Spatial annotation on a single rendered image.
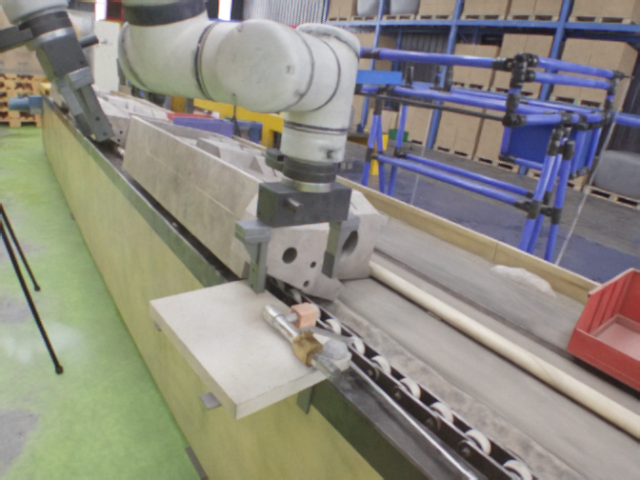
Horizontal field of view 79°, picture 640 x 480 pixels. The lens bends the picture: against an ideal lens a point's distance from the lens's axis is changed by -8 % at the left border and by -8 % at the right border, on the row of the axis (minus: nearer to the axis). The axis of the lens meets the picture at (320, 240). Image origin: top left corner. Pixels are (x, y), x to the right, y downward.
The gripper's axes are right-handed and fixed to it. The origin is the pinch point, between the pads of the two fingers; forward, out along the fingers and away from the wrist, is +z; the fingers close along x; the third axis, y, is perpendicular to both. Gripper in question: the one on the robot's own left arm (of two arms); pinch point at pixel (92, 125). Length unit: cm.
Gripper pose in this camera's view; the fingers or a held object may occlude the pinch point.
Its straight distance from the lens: 76.4
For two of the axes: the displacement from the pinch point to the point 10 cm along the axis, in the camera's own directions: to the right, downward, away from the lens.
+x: -6.2, -2.5, 7.4
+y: 7.4, -4.9, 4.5
